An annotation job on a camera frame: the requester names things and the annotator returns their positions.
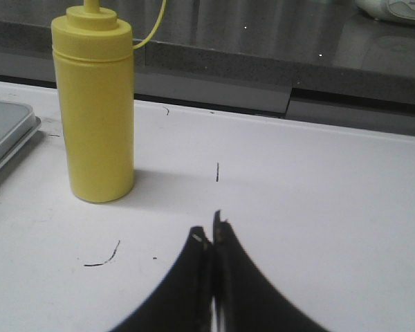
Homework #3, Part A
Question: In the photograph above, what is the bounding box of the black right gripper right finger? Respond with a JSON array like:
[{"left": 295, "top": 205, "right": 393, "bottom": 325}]
[{"left": 213, "top": 210, "right": 326, "bottom": 331}]

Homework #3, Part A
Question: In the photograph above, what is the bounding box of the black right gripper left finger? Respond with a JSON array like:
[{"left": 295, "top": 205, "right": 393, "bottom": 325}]
[{"left": 113, "top": 226, "right": 214, "bottom": 331}]

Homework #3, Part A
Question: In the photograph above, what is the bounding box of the yellow squeeze bottle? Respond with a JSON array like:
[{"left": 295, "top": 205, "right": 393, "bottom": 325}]
[{"left": 51, "top": 1, "right": 167, "bottom": 203}]

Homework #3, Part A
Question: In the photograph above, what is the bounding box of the grey digital kitchen scale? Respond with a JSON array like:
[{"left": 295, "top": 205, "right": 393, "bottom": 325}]
[{"left": 0, "top": 101, "right": 41, "bottom": 169}]

